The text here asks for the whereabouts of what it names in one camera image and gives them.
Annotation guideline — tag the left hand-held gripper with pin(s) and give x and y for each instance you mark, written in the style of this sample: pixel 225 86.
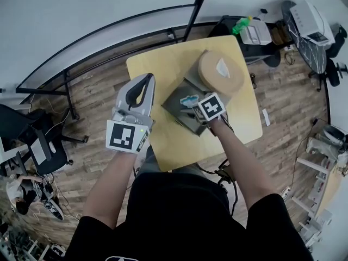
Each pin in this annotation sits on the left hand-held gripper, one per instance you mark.
pixel 121 137

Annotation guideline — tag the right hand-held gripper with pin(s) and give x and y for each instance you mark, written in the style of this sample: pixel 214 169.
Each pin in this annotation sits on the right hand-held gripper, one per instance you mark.
pixel 210 107

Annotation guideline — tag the blue and white item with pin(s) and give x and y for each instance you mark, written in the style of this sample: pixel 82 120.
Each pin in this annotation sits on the blue and white item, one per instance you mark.
pixel 188 100

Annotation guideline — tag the grey cardboard box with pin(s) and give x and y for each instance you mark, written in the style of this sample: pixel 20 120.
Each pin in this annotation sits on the grey cardboard box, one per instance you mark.
pixel 174 107

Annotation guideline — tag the person's left forearm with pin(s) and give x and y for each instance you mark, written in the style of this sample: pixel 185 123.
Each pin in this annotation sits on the person's left forearm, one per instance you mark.
pixel 108 189

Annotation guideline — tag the person's right forearm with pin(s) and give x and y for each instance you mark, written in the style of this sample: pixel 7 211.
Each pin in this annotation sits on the person's right forearm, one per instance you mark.
pixel 239 167

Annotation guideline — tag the round tan cardboard cylinder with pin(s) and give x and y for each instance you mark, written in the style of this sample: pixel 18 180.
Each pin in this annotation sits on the round tan cardboard cylinder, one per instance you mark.
pixel 209 69

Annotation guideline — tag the white crumpled paper piece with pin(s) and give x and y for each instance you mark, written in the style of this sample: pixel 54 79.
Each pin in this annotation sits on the white crumpled paper piece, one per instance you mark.
pixel 223 68

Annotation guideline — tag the white paper strip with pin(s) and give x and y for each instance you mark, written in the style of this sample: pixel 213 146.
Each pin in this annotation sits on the white paper strip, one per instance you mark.
pixel 266 117

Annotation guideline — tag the person's grey trousers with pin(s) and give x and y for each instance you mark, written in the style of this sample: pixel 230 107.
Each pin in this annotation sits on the person's grey trousers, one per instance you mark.
pixel 152 162

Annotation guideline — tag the black low cabinet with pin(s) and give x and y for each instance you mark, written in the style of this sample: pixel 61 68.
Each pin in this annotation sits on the black low cabinet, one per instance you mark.
pixel 261 53

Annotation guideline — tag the green plastic bottle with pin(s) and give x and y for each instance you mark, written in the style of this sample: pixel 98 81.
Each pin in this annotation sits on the green plastic bottle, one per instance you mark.
pixel 240 25

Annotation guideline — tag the white rectangular appliance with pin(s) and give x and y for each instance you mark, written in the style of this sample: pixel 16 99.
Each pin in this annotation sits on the white rectangular appliance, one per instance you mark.
pixel 257 33

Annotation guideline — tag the black metal pole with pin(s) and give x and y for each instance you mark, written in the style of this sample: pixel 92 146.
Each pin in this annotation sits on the black metal pole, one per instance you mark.
pixel 198 8

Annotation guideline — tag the black office chair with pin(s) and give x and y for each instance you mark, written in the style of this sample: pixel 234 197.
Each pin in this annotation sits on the black office chair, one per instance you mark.
pixel 30 135
pixel 335 72

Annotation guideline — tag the person's black shirt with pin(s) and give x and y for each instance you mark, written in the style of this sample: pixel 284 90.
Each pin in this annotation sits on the person's black shirt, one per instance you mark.
pixel 176 222

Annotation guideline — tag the grey white machine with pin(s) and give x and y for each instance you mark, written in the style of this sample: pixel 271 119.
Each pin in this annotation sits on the grey white machine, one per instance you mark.
pixel 329 139

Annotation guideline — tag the white shelf rack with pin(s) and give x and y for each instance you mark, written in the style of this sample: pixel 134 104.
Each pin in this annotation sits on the white shelf rack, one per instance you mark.
pixel 315 189

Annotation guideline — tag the white boxy device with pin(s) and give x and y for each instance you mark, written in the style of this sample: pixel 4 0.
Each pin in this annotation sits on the white boxy device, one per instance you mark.
pixel 312 20

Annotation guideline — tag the black metal rail frame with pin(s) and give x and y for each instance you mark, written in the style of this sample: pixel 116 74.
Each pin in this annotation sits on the black metal rail frame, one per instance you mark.
pixel 68 86

